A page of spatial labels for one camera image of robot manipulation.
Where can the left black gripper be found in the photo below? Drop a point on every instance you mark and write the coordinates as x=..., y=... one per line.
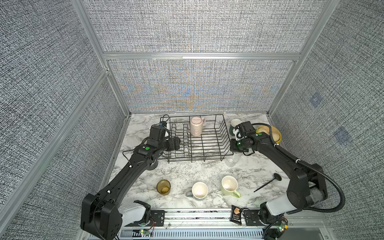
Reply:
x=176, y=142

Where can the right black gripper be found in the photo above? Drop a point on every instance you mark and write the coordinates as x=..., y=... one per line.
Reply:
x=233, y=147

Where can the dark green ceramic mug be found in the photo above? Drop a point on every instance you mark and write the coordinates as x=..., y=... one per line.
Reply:
x=234, y=123

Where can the black wire dish rack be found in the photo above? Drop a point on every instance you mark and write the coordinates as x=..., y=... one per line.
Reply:
x=213, y=144

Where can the pink ceramic mug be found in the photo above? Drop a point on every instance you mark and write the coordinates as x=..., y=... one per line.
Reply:
x=197, y=124

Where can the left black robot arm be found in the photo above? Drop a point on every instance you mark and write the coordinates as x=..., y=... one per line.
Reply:
x=100, y=214

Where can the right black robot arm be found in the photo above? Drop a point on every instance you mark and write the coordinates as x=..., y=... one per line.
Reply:
x=307, y=186

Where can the clear glass cup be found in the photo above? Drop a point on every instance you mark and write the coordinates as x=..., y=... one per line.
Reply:
x=230, y=162

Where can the light green ceramic mug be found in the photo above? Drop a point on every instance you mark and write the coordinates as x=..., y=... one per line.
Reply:
x=229, y=186

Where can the amber glass cup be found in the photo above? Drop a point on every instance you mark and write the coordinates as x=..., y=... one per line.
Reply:
x=163, y=187

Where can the black stirring stick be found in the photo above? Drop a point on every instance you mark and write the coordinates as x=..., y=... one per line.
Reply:
x=276, y=177

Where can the white grey ceramic mug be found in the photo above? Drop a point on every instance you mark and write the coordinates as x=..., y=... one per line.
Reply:
x=199, y=191

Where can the black snack packet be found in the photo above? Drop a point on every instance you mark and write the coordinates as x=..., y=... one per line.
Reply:
x=236, y=215

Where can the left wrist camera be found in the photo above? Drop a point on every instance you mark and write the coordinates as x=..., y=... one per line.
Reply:
x=163, y=124

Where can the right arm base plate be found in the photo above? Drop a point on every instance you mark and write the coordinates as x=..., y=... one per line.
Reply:
x=252, y=218

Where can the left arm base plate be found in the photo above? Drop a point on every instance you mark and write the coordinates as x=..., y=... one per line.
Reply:
x=157, y=218

